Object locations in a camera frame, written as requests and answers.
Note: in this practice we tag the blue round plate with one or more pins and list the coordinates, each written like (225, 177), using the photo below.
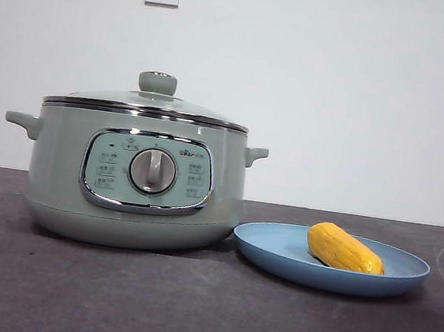
(276, 251)

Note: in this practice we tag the pale green electric steamer pot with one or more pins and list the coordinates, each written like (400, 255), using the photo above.
(61, 177)

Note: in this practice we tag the glass lid with green knob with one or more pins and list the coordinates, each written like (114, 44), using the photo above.
(157, 83)

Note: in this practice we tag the yellow corn cob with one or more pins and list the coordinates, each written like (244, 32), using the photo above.
(342, 249)

